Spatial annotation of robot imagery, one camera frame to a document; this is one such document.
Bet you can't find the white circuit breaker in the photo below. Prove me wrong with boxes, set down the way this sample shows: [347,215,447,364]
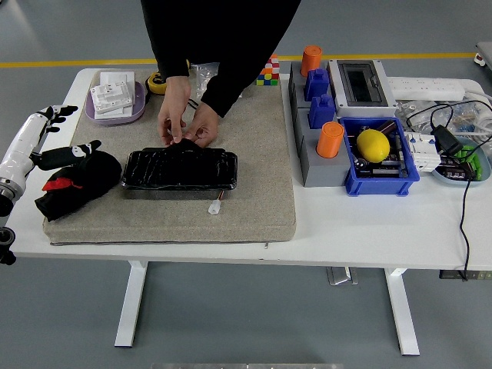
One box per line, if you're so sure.
[403,130,443,173]

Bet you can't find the green terminal blocks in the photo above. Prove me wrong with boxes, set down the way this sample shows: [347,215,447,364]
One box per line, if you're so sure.
[453,145,486,181]

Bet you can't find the clear bag of screws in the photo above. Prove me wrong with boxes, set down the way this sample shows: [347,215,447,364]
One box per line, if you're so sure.
[190,63,245,101]

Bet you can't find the brown cylindrical capacitor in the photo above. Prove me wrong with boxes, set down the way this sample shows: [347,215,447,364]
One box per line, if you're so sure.
[375,119,398,135]

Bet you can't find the white connector with wires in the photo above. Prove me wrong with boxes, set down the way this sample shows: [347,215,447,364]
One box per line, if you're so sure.
[208,194,226,215]

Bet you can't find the blue plastic bin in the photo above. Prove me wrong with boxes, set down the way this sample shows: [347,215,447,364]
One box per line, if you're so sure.
[337,116,421,198]

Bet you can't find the white socket module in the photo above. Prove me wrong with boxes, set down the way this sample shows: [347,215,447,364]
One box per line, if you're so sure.
[90,81,135,115]

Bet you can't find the clear bag of parts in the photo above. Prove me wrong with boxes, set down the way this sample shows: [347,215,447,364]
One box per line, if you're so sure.
[395,98,492,135]

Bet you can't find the light blue tray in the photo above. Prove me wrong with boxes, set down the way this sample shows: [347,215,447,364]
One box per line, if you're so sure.
[430,136,492,188]

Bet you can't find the person's right hand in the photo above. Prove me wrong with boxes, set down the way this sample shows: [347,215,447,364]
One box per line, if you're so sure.
[157,75,192,146]

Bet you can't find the colourful puzzle cube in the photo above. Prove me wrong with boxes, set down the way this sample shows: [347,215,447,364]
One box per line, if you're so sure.
[256,53,281,87]

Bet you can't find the white table leg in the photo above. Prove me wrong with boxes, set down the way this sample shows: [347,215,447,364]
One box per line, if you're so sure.
[114,261,149,349]
[384,268,421,357]

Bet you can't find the white thin cover plate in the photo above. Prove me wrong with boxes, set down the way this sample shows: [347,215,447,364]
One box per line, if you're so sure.
[94,105,135,120]

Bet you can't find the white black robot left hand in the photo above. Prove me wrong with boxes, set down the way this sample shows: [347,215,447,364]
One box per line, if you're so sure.
[0,104,103,181]

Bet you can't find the purple oval tray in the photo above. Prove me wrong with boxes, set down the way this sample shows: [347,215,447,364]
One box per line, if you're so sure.
[84,80,147,127]

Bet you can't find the dark electronic modules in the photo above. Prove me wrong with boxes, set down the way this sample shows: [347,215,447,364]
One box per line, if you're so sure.
[440,156,477,181]

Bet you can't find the silver metal bracket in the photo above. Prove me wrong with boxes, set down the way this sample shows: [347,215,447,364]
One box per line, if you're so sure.
[326,266,359,286]

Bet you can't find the orange cylinder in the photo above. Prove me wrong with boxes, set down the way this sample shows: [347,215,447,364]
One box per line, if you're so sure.
[300,45,323,78]
[316,121,345,159]

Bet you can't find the person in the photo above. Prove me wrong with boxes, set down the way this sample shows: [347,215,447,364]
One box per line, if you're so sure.
[140,0,303,119]

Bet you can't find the grey block base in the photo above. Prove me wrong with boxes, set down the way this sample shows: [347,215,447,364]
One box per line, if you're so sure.
[288,60,339,113]
[294,107,353,188]

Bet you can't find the person's left hand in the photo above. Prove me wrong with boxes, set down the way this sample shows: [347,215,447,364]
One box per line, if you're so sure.
[183,101,221,149]

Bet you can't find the thin black cable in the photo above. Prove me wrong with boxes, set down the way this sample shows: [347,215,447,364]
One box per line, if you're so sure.
[405,99,492,282]

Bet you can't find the thick white cable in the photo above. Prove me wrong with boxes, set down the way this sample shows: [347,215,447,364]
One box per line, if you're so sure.
[463,85,492,140]

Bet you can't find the white power strip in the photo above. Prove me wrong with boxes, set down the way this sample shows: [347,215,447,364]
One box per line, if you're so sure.
[386,76,467,101]

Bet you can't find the black power adapter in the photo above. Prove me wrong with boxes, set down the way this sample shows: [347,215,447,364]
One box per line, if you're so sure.
[430,125,465,156]

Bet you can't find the dark circuit board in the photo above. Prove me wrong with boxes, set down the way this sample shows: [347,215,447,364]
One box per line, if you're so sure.
[351,155,409,180]

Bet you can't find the white flat switch plate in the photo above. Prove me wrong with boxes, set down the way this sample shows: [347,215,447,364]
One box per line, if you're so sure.
[99,71,136,97]

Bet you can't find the grey-brown mat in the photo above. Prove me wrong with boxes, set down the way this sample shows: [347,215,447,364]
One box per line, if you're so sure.
[42,68,298,246]

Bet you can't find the yellow lemon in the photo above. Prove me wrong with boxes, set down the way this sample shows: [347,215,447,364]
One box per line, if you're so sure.
[356,128,392,162]

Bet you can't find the black desk control box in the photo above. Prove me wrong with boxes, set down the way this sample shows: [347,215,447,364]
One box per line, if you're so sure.
[439,270,492,281]

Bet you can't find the blue block with knob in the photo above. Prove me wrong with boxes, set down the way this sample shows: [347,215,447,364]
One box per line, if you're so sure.
[304,68,331,103]
[308,93,337,130]

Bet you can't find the yellow black tape measure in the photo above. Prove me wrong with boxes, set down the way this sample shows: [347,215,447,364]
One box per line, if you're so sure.
[144,71,170,104]

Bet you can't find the grey distribution box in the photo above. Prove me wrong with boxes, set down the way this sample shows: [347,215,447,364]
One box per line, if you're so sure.
[326,58,399,118]

